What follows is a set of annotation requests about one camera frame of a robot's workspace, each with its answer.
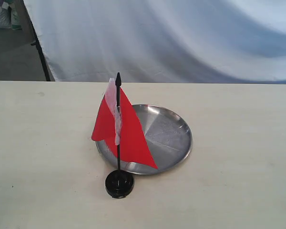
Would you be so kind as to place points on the red flag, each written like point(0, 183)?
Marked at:
point(118, 125)

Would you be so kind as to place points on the black round flag base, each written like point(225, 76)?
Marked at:
point(119, 184)

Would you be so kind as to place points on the round steel plate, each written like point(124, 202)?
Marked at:
point(168, 137)

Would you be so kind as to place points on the black backdrop stand pole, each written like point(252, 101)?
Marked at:
point(35, 42)

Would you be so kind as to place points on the white backdrop cloth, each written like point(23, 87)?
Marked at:
point(163, 41)

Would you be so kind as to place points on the green white bag in background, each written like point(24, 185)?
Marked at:
point(14, 18)

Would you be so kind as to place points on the white sack in background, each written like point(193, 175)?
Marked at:
point(5, 22)

